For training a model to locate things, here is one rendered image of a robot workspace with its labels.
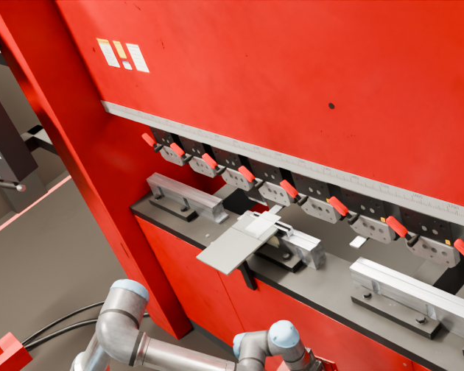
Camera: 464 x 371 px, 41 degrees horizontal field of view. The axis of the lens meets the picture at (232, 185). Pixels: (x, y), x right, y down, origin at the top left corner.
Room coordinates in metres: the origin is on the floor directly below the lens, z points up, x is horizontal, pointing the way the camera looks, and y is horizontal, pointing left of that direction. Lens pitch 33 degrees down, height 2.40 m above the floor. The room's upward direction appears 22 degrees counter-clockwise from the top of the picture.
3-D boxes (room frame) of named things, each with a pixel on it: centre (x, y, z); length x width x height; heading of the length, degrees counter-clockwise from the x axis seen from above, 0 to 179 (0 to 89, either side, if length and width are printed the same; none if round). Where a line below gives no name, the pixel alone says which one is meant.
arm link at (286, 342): (1.25, 0.02, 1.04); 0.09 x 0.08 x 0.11; 69
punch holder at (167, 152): (2.26, 0.15, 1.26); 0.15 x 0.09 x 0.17; 31
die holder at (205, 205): (2.37, 0.21, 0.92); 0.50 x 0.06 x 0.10; 31
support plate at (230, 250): (1.82, 0.06, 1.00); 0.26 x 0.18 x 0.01; 121
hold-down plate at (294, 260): (1.83, -0.04, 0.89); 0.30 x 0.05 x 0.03; 31
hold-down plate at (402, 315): (1.34, -0.32, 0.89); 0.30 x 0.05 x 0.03; 31
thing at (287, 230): (1.87, -0.08, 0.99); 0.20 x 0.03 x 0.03; 31
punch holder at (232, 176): (1.91, -0.05, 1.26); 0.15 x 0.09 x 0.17; 31
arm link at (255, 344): (1.27, 0.12, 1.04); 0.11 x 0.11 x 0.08; 69
